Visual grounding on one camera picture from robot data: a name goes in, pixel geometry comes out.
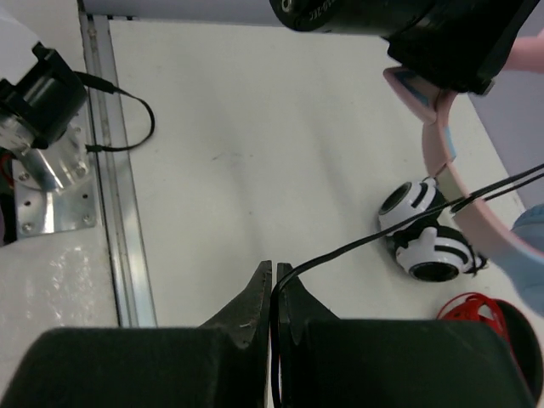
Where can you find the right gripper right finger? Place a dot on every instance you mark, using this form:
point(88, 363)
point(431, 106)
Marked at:
point(327, 361)

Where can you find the aluminium table edge rail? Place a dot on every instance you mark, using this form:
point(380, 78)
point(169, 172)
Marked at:
point(120, 213)

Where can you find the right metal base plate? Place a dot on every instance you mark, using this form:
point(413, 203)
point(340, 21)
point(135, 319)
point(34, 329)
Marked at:
point(54, 189)

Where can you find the pink blue cat-ear headphones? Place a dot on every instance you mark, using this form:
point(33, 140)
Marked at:
point(516, 250)

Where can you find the white black headphones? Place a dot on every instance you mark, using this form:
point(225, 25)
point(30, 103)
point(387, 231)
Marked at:
point(426, 249)

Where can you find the red black headphones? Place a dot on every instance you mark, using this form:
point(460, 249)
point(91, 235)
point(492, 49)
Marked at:
point(510, 324)

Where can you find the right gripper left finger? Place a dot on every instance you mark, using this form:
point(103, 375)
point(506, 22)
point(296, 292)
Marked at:
point(221, 363)

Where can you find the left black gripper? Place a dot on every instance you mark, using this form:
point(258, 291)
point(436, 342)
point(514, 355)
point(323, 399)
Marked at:
point(464, 45)

